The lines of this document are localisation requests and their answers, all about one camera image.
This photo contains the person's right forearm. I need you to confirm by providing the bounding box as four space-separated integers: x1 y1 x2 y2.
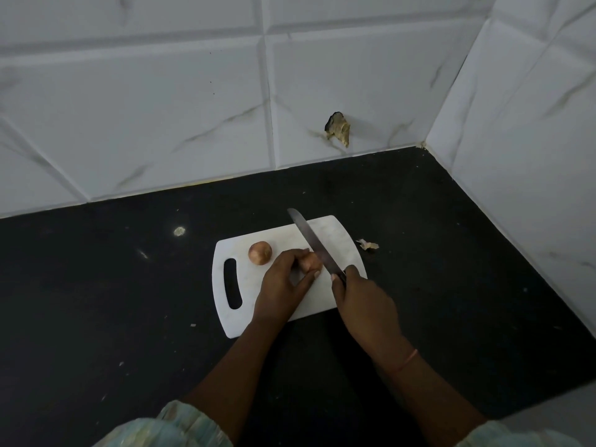
377 351 487 436

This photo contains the person's right hand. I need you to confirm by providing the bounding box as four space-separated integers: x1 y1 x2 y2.
331 264 410 366

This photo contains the person's left forearm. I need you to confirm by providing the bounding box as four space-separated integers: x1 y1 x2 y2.
184 320 286 446

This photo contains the person's left hand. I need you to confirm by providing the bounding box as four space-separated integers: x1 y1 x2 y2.
252 248 322 329

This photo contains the small onion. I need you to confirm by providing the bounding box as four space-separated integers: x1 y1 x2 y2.
297 251 325 275
248 241 273 266

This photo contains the orange thread bracelet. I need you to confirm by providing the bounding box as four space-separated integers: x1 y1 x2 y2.
393 348 419 373

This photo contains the white plastic cutting board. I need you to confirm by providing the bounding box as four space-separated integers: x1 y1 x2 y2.
212 215 369 340

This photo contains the black-handled kitchen knife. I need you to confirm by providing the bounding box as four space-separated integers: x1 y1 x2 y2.
286 207 348 284

